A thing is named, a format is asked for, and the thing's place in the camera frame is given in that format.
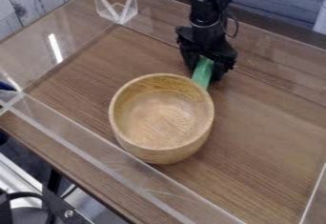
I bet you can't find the clear acrylic tray enclosure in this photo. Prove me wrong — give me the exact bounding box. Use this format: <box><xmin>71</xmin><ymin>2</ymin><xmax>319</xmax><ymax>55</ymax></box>
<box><xmin>0</xmin><ymin>0</ymin><xmax>326</xmax><ymax>224</ymax></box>

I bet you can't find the green rectangular block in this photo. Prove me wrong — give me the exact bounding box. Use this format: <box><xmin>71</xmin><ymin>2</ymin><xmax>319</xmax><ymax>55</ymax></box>
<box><xmin>192</xmin><ymin>56</ymin><xmax>214</xmax><ymax>89</ymax></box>

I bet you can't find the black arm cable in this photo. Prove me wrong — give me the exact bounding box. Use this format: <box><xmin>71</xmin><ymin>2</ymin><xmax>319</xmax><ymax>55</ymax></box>
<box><xmin>222</xmin><ymin>8</ymin><xmax>240</xmax><ymax>39</ymax></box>

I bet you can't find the brown wooden bowl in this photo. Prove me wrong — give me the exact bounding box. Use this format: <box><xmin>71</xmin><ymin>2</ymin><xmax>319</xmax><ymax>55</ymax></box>
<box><xmin>108</xmin><ymin>73</ymin><xmax>215</xmax><ymax>165</ymax></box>

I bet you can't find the black cable loop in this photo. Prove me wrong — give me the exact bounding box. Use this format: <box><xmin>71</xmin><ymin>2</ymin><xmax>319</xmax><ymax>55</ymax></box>
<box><xmin>0</xmin><ymin>191</ymin><xmax>61</xmax><ymax>224</ymax></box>

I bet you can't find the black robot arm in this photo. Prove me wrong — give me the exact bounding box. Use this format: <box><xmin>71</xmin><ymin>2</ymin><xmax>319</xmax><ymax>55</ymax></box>
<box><xmin>176</xmin><ymin>0</ymin><xmax>239</xmax><ymax>81</ymax></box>

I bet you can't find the black metal bracket with screw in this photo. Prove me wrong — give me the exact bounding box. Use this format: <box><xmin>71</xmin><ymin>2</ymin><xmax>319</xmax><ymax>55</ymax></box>
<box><xmin>41</xmin><ymin>189</ymin><xmax>95</xmax><ymax>224</ymax></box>

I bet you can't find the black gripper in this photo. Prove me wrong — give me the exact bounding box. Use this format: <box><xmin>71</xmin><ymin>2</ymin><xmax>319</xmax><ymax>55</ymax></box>
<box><xmin>176</xmin><ymin>20</ymin><xmax>236</xmax><ymax>81</ymax></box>

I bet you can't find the black table leg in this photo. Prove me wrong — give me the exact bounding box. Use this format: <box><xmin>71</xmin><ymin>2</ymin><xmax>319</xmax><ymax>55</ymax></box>
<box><xmin>47</xmin><ymin>170</ymin><xmax>63</xmax><ymax>193</ymax></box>

